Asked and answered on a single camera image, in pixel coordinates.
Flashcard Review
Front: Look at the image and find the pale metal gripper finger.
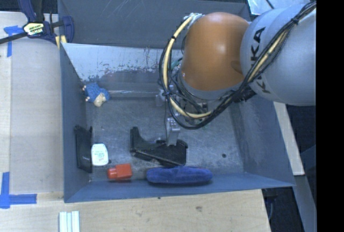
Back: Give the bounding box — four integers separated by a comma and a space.
155, 90, 166, 107
166, 117, 181, 147

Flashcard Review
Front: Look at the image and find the blue plush roll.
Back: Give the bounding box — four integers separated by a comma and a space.
146, 166, 213, 186

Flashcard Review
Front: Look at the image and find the blue toy hedgehog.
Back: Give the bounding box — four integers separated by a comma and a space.
81, 81, 111, 108

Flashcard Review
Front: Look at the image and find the red plastic block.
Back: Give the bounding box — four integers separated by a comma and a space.
107, 163, 133, 182

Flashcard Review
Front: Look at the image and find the white labelled small container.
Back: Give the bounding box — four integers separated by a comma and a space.
90, 142, 110, 167

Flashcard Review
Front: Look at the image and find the grey metal bin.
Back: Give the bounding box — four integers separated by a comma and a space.
56, 0, 297, 204

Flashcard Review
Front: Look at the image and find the black flat case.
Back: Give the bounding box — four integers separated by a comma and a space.
73, 124, 94, 174

